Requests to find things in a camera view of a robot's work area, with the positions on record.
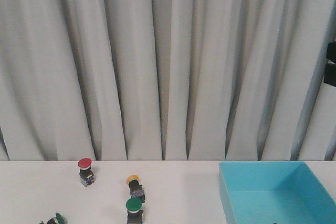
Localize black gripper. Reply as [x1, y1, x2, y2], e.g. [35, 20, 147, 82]
[323, 41, 336, 87]

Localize light blue plastic box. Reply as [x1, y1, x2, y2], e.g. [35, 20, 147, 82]
[219, 161, 335, 223]

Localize lying yellow push button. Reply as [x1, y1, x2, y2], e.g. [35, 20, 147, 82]
[127, 175, 145, 203]

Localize upright green push button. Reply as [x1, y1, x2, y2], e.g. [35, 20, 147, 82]
[125, 197, 143, 224]

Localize grey pleated curtain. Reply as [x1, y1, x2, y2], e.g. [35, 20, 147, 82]
[1, 0, 335, 161]

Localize far red push button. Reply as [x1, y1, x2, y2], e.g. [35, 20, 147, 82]
[78, 158, 95, 187]

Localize lying green push button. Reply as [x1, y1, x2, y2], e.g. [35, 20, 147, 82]
[46, 212, 66, 224]

